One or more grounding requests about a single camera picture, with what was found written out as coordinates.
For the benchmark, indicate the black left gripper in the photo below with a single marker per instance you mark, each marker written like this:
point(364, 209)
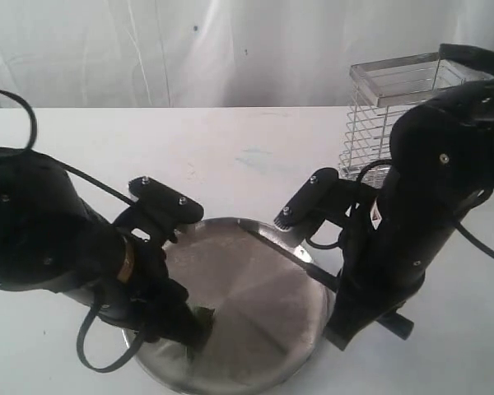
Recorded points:
point(131, 288)

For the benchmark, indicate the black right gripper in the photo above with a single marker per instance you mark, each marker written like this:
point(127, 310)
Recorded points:
point(364, 295)

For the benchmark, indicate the black kitchen knife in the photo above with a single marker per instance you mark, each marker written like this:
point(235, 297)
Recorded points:
point(314, 272)

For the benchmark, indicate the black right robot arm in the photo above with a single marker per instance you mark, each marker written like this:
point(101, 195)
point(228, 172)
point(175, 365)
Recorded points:
point(441, 166)

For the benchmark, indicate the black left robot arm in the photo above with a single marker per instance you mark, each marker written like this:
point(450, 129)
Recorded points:
point(52, 239)

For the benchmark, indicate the round steel plate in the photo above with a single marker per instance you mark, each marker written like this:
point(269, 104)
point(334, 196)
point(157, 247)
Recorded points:
point(269, 314)

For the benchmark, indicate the white backdrop curtain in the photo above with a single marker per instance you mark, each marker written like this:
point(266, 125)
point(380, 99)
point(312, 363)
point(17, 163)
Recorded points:
point(216, 53)

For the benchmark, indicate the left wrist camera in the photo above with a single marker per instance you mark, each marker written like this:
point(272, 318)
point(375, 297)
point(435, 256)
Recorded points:
point(158, 210)

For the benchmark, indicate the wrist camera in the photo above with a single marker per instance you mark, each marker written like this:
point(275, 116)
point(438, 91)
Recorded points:
point(323, 197)
point(158, 210)

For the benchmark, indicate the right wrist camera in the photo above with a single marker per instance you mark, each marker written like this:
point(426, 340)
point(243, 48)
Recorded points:
point(323, 197)

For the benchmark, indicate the wire metal basket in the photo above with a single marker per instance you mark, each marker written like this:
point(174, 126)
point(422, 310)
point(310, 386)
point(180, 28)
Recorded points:
point(382, 91)

